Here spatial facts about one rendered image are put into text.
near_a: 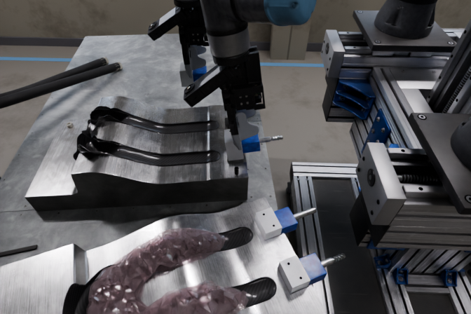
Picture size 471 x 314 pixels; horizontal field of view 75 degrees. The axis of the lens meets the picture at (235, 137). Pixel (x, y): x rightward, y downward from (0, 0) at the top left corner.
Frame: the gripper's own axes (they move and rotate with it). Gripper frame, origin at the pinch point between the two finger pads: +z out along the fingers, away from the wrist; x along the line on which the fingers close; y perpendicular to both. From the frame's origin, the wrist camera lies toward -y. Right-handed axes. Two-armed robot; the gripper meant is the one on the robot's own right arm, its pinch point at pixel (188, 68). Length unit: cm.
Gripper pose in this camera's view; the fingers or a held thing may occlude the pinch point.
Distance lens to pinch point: 92.5
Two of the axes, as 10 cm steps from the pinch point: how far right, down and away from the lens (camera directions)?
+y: 10.0, -0.5, 0.4
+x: -0.7, -7.0, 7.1
